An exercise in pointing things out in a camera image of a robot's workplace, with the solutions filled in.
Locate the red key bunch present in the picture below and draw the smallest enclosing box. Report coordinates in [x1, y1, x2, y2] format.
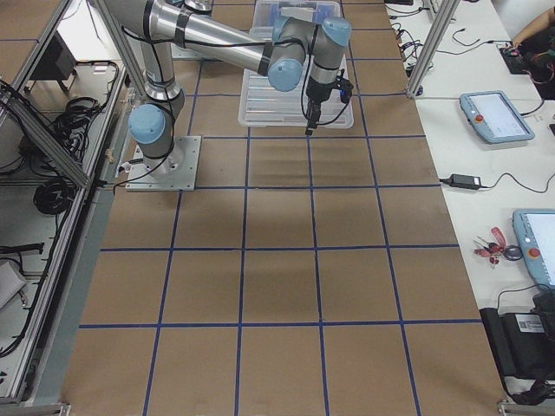
[473, 226, 523, 268]

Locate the black laptop device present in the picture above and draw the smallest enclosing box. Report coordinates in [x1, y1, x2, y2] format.
[480, 289, 554, 405]

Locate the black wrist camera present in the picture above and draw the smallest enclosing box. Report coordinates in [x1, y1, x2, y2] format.
[336, 69, 354, 105]

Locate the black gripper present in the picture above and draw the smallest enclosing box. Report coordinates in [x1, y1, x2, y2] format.
[305, 77, 336, 135]

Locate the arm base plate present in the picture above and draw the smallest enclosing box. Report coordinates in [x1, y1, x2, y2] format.
[170, 43, 204, 61]
[125, 135, 201, 192]

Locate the clear plastic storage box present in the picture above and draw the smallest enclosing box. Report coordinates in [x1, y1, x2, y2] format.
[249, 1, 352, 48]

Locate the aluminium frame post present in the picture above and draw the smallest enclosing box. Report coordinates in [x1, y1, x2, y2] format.
[407, 0, 460, 99]

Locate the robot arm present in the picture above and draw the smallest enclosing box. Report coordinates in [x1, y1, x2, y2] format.
[107, 1, 352, 134]

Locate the blue teach pendant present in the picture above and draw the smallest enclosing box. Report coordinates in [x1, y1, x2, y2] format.
[459, 90, 535, 145]
[513, 209, 554, 289]

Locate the clear plastic box lid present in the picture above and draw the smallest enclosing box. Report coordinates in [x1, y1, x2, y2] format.
[238, 63, 354, 129]

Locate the black power adapter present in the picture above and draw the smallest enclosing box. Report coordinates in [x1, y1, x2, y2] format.
[439, 173, 486, 191]

